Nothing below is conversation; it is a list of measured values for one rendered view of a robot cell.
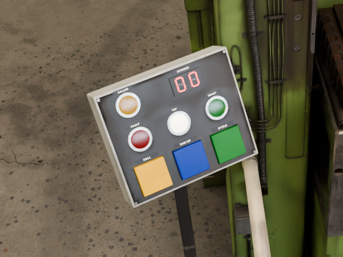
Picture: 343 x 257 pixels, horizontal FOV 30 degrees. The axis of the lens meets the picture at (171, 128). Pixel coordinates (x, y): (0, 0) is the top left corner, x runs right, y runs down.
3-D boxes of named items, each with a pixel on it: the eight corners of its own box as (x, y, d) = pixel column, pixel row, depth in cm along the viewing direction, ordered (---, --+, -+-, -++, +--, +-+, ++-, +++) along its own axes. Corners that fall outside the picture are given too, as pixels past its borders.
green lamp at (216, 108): (227, 118, 152) (226, 104, 149) (207, 119, 153) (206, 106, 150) (226, 109, 155) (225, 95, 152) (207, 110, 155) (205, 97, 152)
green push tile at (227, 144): (246, 152, 156) (238, 125, 154) (220, 164, 154) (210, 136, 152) (243, 151, 158) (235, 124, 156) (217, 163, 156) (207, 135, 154)
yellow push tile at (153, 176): (173, 184, 151) (163, 156, 149) (144, 197, 149) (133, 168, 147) (171, 182, 152) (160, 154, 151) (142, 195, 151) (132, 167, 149)
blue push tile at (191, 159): (211, 169, 153) (201, 140, 151) (183, 181, 151) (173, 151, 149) (208, 167, 155) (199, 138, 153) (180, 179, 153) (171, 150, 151)
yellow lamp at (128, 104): (139, 116, 145) (136, 101, 142) (119, 117, 146) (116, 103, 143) (140, 106, 148) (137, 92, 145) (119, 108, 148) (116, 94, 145)
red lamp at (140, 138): (151, 149, 148) (148, 136, 145) (131, 151, 148) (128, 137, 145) (151, 140, 150) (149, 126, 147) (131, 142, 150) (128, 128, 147)
